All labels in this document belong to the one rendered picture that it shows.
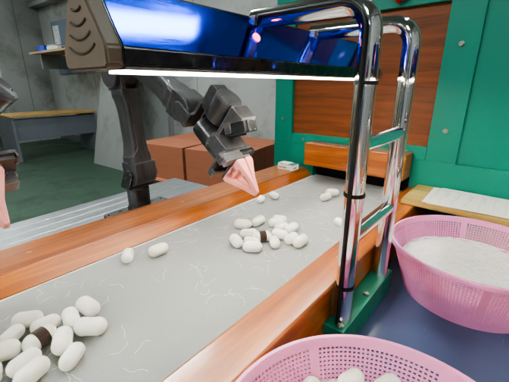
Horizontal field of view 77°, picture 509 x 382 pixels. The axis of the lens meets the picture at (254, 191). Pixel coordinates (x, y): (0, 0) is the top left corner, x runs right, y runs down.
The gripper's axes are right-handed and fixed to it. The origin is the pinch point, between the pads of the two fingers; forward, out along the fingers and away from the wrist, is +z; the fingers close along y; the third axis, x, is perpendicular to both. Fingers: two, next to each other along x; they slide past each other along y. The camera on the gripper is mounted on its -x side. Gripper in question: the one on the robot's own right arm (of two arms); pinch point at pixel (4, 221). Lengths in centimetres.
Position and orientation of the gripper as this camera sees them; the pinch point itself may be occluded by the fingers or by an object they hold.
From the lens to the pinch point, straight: 54.7
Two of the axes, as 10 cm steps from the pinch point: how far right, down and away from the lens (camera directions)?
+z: 6.2, 7.6, -1.9
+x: -5.4, 5.9, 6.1
